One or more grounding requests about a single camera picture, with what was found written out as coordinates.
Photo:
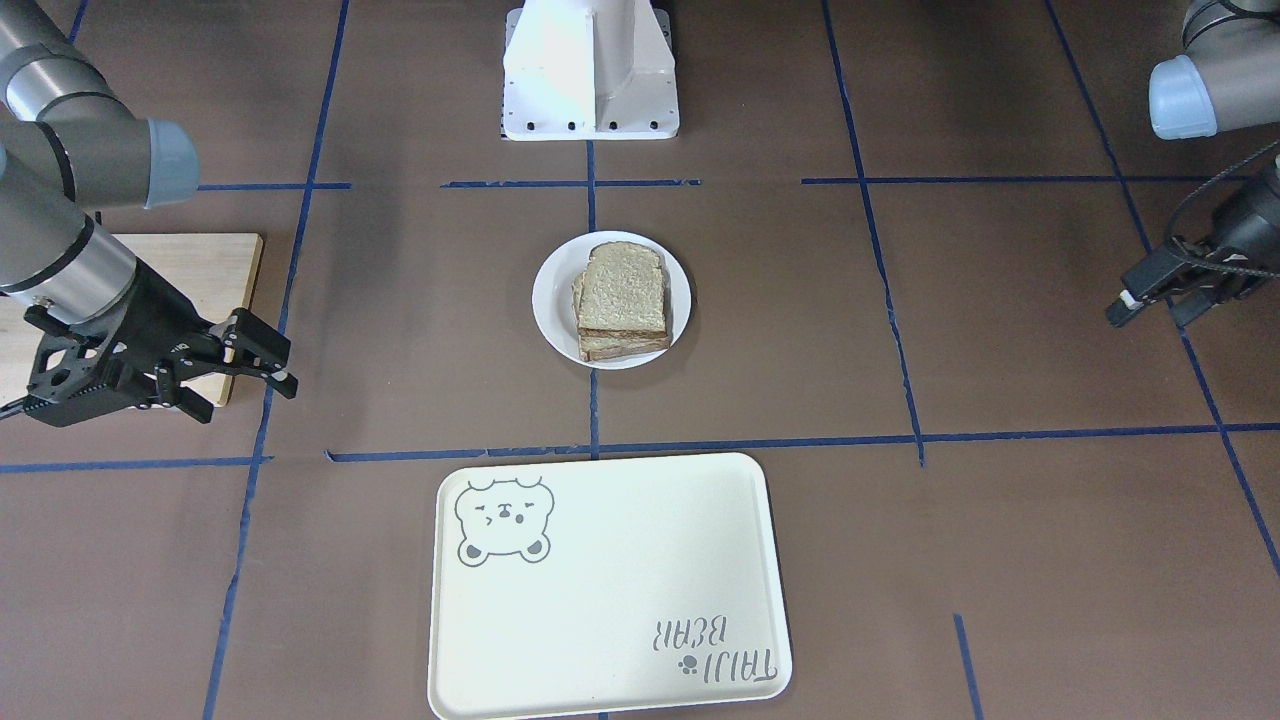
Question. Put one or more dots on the bread slice on plate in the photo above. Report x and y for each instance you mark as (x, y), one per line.
(619, 315)

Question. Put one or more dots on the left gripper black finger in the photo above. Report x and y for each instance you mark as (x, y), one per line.
(1165, 273)

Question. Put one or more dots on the wooden cutting board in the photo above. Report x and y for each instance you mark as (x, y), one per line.
(216, 271)

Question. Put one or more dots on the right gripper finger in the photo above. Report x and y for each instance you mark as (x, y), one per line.
(247, 341)
(171, 390)

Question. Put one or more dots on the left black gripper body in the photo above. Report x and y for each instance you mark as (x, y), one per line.
(1252, 222)

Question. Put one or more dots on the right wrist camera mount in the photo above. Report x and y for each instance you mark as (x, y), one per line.
(76, 377)

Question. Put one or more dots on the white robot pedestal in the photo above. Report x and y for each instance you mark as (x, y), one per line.
(589, 71)

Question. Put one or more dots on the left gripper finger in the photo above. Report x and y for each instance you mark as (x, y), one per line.
(1198, 302)

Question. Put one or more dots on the cream bear tray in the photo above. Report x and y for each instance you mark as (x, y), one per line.
(573, 588)

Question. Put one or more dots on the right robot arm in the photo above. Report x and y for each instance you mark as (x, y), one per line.
(73, 148)

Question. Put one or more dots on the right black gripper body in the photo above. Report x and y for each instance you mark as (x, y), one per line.
(158, 318)

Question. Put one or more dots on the bread slice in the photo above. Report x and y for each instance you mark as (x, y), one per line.
(624, 257)
(619, 315)

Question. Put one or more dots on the white round plate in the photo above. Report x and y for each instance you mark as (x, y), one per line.
(551, 296)

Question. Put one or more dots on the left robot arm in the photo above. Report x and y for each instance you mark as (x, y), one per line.
(1224, 79)

